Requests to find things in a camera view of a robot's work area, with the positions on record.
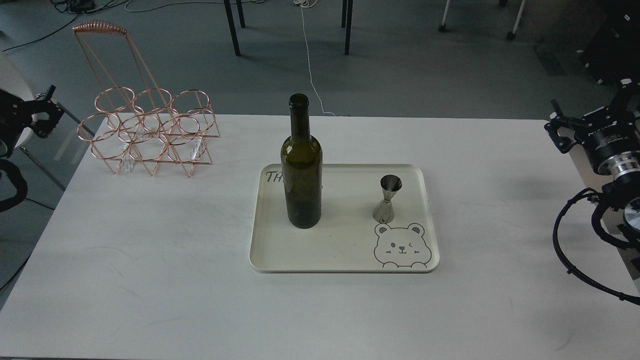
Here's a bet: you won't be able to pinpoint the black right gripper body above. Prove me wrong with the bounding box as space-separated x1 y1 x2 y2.
544 78 639 166

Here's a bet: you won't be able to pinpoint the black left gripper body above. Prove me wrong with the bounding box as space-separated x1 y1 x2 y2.
0 85 64 146

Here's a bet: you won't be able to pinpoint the steel double jigger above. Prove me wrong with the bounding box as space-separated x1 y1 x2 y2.
372 174 403 224

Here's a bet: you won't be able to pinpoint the dark green wine bottle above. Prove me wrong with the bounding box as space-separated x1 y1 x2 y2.
279 93 323 229

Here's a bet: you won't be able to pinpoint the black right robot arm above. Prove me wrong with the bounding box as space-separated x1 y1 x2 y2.
544 78 640 249

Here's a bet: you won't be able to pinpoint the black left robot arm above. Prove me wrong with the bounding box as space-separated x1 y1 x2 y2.
0 85 64 212

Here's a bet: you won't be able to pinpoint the white round chair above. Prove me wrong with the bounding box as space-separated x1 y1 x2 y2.
0 50 37 151

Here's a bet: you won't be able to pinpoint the black equipment case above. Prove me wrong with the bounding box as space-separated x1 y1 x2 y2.
579 0 640 84

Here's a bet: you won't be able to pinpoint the white chair legs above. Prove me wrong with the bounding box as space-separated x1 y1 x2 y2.
438 0 528 41

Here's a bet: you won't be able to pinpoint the black table legs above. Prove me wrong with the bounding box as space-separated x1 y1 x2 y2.
223 0 354 57

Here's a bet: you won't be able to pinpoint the cream bear serving tray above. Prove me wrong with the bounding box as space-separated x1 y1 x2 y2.
249 164 441 272

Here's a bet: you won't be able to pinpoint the black cable loop right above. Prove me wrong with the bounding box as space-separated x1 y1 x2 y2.
552 188 640 306

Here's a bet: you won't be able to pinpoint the rose gold wire bottle rack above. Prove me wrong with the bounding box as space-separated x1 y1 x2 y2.
72 20 221 177

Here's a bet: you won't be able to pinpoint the white floor cable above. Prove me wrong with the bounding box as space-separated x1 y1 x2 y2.
292 0 337 117

